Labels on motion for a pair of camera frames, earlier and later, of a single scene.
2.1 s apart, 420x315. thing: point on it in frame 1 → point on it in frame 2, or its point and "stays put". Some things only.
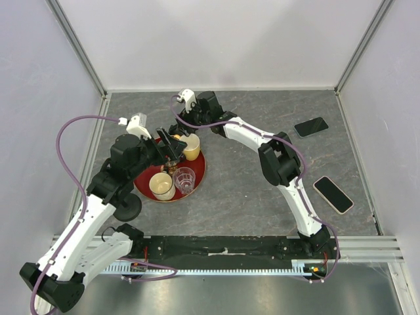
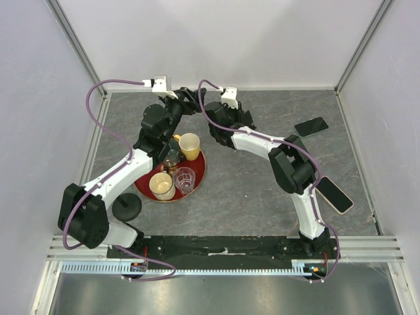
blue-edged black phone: (311, 126) stays put
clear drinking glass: (185, 178) stays put
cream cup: (162, 187) stays put
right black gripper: (186, 116) → (239, 113)
